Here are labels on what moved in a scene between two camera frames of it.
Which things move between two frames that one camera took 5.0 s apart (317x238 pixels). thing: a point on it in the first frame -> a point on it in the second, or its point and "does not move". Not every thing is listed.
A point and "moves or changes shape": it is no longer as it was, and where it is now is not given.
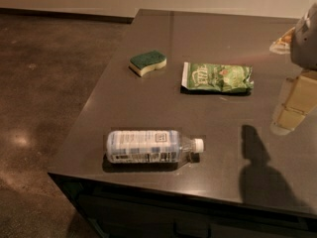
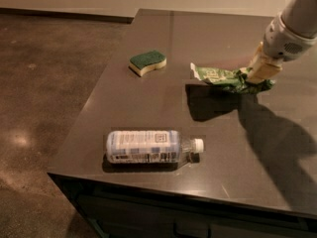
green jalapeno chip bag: [217, 77] moves or changes shape
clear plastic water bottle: [151, 147] does not move
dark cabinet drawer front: [128, 211] does not move
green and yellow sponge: [143, 63] does not move
